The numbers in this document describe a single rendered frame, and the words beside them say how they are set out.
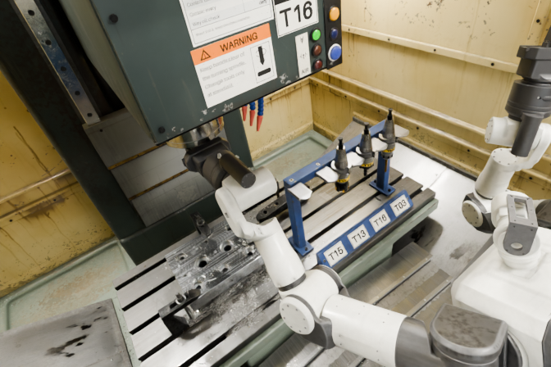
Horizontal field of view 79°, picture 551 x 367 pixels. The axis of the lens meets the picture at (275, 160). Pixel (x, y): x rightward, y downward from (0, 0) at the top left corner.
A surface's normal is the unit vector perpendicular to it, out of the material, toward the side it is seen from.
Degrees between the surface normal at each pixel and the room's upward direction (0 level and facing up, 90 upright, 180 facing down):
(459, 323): 32
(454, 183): 24
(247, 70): 90
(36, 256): 90
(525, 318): 47
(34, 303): 0
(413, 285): 8
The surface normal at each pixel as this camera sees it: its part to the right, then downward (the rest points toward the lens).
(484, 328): -0.07, -0.99
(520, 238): -0.47, 0.44
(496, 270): -0.36, -0.89
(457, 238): -0.47, -0.52
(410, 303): -0.04, -0.83
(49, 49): 0.57, 0.44
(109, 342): 0.20, -0.88
